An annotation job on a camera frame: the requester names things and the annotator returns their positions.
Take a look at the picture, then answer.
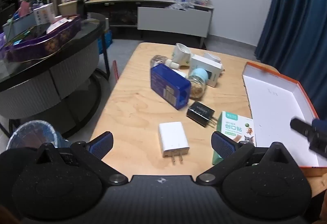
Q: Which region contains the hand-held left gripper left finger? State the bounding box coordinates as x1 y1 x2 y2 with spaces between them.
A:
36 132 128 186

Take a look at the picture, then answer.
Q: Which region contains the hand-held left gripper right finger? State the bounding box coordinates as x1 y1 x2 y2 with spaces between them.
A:
196 131 294 186

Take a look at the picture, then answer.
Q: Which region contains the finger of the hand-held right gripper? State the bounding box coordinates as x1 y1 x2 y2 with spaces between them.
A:
290 117 327 160

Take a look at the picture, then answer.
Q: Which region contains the green bandage box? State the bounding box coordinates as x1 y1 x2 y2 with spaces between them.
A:
212 111 256 166

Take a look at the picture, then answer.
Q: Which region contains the orange-edged cardboard box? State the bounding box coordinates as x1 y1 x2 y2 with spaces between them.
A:
242 62 327 169

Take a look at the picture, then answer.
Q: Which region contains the black wall charger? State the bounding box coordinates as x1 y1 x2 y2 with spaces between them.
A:
186 101 221 128

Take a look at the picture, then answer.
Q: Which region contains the toothpick jar with blue lid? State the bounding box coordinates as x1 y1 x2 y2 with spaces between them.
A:
188 68 209 100

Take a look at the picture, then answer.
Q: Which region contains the blue plastic box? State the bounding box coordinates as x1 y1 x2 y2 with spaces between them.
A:
150 64 192 110

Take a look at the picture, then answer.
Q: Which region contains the white carton box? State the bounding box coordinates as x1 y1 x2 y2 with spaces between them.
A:
189 55 222 88

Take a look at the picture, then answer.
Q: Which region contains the small white adapter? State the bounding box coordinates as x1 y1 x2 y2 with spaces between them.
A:
203 53 225 74

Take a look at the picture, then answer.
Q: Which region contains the white mosquito heater green leaf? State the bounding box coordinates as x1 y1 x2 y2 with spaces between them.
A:
172 43 192 68

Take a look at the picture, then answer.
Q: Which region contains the clear liquid refill bottle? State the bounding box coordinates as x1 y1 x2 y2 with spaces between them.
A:
150 55 180 69

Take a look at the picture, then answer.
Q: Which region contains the red spiral strip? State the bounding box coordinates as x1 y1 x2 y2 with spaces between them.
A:
112 60 120 81

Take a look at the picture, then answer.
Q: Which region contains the round black coffee table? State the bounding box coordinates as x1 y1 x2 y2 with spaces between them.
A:
0 12 111 143

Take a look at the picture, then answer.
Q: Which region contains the purple tin tray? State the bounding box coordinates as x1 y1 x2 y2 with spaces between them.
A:
0 17 82 62

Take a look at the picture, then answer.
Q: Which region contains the blue curtain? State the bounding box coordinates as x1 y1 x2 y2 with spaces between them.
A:
254 0 327 122

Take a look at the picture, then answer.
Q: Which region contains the grey television cabinet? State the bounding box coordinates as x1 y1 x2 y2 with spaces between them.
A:
84 0 214 49

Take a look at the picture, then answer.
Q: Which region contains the beige paper cup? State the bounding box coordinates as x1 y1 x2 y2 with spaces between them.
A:
58 0 78 17

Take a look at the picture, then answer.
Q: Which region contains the white product box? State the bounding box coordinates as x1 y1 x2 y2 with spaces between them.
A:
33 3 56 26

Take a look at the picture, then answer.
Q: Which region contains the clear plastic bag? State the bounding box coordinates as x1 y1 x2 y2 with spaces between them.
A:
165 1 191 11

